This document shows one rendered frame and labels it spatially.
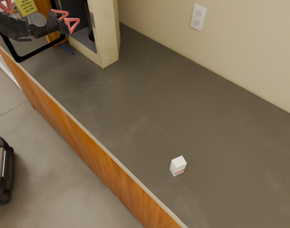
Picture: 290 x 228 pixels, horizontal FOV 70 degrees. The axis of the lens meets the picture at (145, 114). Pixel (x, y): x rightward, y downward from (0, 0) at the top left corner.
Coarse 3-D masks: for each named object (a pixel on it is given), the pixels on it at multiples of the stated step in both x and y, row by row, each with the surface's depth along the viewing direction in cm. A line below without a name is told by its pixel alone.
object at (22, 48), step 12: (0, 0) 86; (12, 0) 89; (24, 0) 93; (36, 0) 97; (48, 0) 101; (0, 12) 88; (12, 12) 92; (24, 12) 95; (36, 12) 100; (48, 36) 111; (24, 48) 104; (36, 48) 109
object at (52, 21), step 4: (48, 16) 95; (52, 16) 92; (48, 20) 91; (52, 20) 91; (56, 20) 91; (60, 20) 90; (48, 24) 90; (52, 24) 91; (56, 24) 92; (60, 24) 91; (48, 28) 90; (52, 28) 92; (56, 28) 93; (60, 28) 93; (48, 32) 92; (52, 32) 94; (60, 32) 95; (64, 32) 94
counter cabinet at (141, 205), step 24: (48, 96) 120; (48, 120) 182; (72, 120) 110; (72, 144) 160; (96, 144) 101; (96, 168) 143; (120, 168) 94; (120, 192) 129; (144, 192) 88; (144, 216) 118; (168, 216) 82
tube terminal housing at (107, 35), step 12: (96, 0) 86; (108, 0) 90; (96, 12) 89; (108, 12) 94; (96, 24) 93; (108, 24) 98; (96, 36) 97; (108, 36) 102; (84, 48) 113; (96, 48) 104; (108, 48) 106; (96, 60) 111; (108, 60) 111
